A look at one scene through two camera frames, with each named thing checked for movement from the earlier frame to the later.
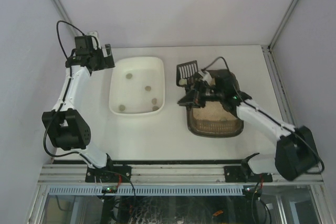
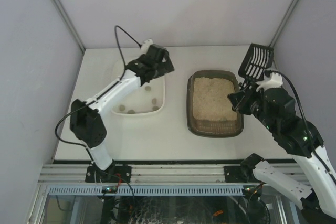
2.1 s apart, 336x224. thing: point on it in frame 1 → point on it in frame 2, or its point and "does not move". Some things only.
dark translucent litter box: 214,119 does not move
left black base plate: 108,174 does not move
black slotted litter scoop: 186,71 → 258,59
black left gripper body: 105,57 → 168,64
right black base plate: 244,174 does not move
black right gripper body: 197,96 → 241,98
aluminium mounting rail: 152,174 does not move
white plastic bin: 137,86 does not move
